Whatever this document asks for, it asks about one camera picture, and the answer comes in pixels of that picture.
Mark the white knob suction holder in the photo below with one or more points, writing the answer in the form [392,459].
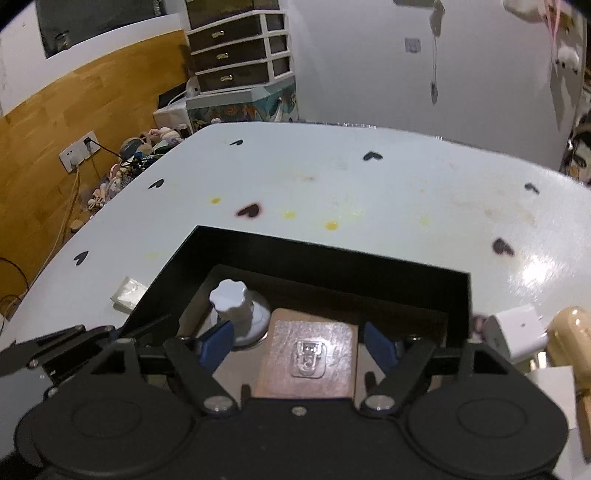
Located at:
[245,309]

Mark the pile of plush toys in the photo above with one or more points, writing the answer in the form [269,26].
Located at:
[135,155]

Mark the white wall socket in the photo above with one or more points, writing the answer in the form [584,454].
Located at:
[79,151]

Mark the white plug adapter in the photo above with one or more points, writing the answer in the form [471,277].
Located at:
[516,334]

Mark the black storage box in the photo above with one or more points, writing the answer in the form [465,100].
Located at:
[313,290]

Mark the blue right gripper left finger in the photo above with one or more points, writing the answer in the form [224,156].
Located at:
[215,344]

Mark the gold oval case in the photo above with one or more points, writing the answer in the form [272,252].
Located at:
[569,339]

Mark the teal patterned cabinet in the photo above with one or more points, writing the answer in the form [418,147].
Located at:
[273,102]

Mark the white cube charger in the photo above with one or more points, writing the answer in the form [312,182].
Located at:
[558,383]

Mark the wooden square coaster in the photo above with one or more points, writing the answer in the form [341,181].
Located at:
[582,380]
[308,357]

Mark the white drawer cabinet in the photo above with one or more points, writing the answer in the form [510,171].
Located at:
[245,50]

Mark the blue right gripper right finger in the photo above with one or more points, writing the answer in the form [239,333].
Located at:
[385,353]

